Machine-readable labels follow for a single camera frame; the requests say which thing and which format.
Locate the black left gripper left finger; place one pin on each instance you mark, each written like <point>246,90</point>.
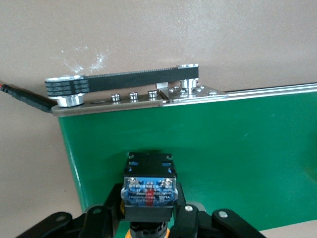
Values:
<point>99,220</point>

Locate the green conveyor belt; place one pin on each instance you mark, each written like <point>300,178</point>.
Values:
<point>223,148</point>

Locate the yellow push button switch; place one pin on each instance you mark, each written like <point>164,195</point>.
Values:
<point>148,178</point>

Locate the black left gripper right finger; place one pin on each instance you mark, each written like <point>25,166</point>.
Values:
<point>190,223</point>

